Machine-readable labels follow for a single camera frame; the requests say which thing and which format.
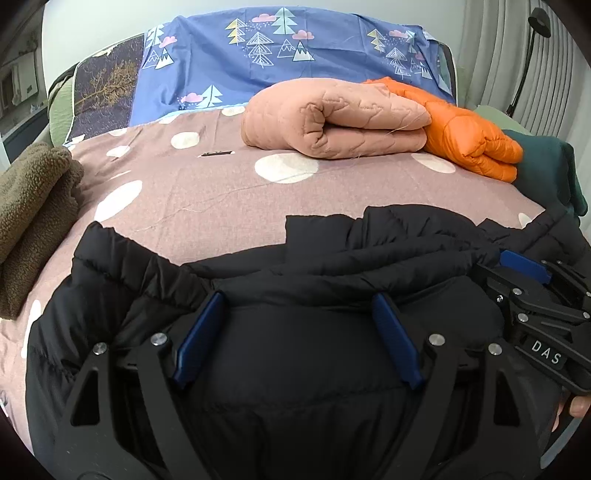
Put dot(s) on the light green pillow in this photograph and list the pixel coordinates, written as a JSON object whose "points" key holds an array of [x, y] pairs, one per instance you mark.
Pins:
{"points": [[494, 117]]}

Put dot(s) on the white pleated curtain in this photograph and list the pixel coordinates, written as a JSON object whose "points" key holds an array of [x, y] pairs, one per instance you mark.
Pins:
{"points": [[568, 83]]}

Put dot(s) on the kitchen wall cabinet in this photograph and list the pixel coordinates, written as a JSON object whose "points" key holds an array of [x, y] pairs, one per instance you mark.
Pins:
{"points": [[23, 76]]}

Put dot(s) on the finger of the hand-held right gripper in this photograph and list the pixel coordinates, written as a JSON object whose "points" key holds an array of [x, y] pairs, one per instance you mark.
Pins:
{"points": [[517, 295], [526, 265]]}

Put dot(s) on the orange puffer jacket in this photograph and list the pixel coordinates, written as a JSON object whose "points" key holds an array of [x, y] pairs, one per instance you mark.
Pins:
{"points": [[466, 134]]}

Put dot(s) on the dark blue base cabinet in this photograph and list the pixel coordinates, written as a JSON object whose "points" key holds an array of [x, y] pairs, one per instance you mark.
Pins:
{"points": [[23, 123]]}

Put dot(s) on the black puffer jacket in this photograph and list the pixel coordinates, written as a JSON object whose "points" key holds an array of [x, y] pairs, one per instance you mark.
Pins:
{"points": [[300, 369]]}

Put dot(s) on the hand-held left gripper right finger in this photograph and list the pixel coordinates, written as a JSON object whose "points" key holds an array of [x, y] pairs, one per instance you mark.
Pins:
{"points": [[397, 339]]}

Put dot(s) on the black floor lamp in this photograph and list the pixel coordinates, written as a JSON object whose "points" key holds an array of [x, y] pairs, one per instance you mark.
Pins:
{"points": [[538, 21]]}

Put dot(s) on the dark green garment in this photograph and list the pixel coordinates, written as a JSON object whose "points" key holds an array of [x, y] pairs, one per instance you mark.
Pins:
{"points": [[545, 166]]}

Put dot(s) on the pink quilted jacket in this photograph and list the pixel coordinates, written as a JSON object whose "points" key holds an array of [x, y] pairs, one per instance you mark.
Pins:
{"points": [[332, 115]]}

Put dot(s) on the brown fleece garment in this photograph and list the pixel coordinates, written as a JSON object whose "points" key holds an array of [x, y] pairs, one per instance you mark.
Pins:
{"points": [[32, 207]]}

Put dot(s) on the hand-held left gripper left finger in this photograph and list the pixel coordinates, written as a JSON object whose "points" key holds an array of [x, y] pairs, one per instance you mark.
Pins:
{"points": [[201, 337]]}

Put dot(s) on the person's right hand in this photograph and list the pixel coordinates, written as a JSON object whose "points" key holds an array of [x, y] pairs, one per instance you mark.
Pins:
{"points": [[577, 408]]}

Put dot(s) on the dark patterned pillow green edge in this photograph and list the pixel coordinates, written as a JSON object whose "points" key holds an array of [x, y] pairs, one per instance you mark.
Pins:
{"points": [[106, 92]]}

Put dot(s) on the blue tree-print sheet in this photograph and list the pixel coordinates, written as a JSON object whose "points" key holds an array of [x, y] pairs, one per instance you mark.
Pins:
{"points": [[332, 60]]}

